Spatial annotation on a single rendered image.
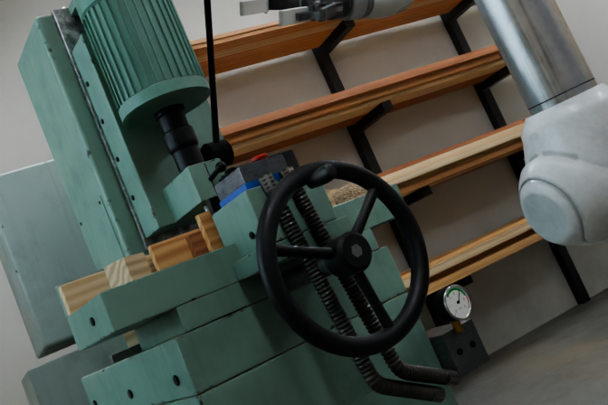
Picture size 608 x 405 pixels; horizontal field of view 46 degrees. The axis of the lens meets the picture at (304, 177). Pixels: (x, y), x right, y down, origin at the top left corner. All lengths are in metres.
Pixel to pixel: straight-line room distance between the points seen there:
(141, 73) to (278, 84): 2.85
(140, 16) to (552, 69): 0.72
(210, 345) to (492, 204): 3.60
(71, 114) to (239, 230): 0.54
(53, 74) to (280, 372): 0.79
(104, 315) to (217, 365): 0.18
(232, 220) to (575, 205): 0.51
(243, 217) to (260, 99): 2.98
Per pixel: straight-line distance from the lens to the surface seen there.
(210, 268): 1.14
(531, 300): 4.61
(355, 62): 4.43
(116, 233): 1.50
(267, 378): 1.15
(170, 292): 1.11
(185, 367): 1.11
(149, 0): 1.40
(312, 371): 1.19
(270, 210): 0.99
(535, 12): 1.08
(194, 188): 1.31
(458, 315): 1.31
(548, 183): 1.03
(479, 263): 3.81
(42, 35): 1.61
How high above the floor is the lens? 0.80
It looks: 7 degrees up
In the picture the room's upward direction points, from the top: 24 degrees counter-clockwise
